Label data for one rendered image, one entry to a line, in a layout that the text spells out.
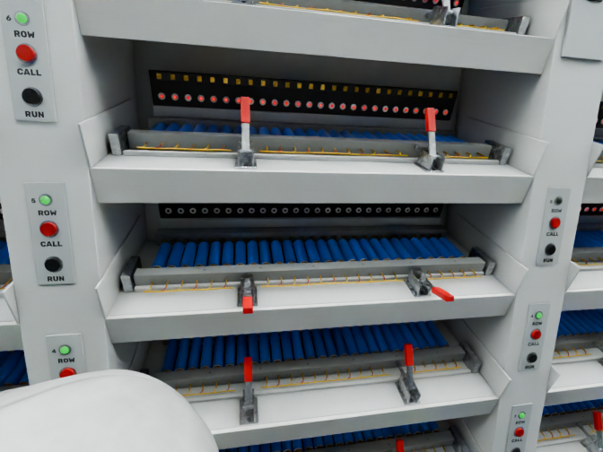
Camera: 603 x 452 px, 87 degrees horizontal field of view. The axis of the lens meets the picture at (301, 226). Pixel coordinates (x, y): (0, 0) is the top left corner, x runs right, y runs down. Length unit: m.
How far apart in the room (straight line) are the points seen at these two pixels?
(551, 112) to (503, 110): 0.08
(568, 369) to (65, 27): 0.95
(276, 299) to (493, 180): 0.36
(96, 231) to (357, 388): 0.46
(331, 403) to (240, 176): 0.39
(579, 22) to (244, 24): 0.46
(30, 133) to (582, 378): 0.94
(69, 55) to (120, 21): 0.07
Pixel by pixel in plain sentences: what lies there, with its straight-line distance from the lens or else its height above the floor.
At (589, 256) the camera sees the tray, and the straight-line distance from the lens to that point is 0.82.
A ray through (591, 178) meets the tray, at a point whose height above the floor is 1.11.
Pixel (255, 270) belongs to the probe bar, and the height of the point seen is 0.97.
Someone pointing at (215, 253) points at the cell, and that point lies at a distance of 0.53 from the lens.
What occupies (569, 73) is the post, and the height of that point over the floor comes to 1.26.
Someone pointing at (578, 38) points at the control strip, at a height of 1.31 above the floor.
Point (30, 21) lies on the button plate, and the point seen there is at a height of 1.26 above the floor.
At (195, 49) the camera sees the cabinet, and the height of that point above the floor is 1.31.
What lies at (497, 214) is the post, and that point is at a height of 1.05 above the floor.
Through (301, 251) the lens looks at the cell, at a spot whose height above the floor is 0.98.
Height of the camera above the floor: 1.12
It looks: 11 degrees down
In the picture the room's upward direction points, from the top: 1 degrees clockwise
